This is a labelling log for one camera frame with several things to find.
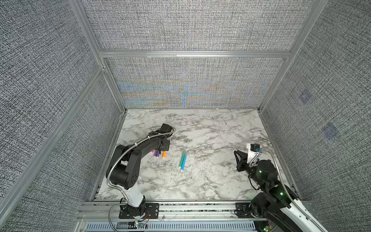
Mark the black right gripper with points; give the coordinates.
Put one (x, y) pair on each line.
(242, 163)

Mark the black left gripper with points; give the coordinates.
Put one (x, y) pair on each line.
(165, 147)

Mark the green pen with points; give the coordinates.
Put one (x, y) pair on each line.
(181, 160)

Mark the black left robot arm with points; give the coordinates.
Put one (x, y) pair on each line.
(124, 169)

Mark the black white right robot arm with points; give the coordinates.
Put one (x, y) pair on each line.
(276, 202)

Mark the blue pen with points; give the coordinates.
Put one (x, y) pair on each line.
(183, 162)

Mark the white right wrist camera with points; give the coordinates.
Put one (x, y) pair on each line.
(252, 150)

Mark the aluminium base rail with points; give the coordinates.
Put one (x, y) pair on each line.
(171, 216)

